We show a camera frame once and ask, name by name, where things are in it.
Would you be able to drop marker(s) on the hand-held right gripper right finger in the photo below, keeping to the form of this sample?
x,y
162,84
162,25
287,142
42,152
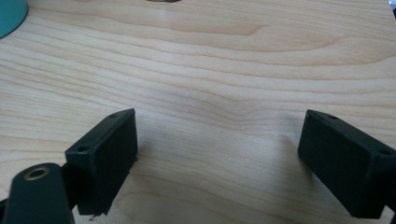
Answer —
x,y
345,165

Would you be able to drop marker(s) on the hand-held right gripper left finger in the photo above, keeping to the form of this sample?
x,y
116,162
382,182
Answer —
x,y
104,161

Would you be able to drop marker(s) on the dark brown round object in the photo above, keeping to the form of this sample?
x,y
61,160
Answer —
x,y
163,1

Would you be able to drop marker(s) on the teal round object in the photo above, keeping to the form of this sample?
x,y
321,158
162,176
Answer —
x,y
11,14

